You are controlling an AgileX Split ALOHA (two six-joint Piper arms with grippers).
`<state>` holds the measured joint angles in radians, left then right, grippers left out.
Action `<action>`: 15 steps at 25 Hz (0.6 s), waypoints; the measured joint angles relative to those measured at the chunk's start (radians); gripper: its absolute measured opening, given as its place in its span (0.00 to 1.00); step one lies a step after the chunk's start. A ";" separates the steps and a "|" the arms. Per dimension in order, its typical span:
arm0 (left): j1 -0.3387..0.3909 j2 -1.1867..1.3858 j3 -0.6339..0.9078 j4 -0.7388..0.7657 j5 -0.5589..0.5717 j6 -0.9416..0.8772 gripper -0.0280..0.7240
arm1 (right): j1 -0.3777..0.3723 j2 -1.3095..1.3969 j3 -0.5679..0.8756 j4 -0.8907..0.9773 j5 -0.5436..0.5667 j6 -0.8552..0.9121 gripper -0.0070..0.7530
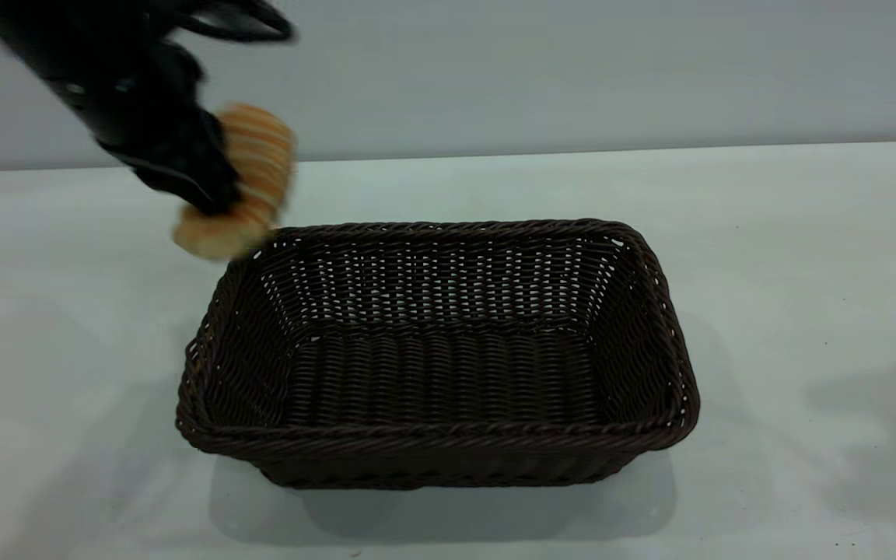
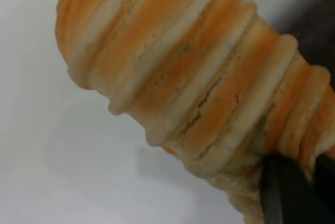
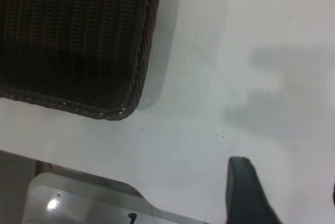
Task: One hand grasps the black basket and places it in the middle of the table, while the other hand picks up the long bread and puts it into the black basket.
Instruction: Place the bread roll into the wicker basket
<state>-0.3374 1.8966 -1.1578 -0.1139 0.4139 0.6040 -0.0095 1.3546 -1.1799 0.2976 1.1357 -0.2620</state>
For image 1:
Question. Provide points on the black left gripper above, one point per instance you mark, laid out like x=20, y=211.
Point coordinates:
x=145, y=117

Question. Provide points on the ridged golden bread roll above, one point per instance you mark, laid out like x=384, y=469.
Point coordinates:
x=261, y=163

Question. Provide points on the black woven wicker basket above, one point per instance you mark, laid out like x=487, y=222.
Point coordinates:
x=440, y=373

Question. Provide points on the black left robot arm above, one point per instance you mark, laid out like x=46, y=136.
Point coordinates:
x=36, y=31

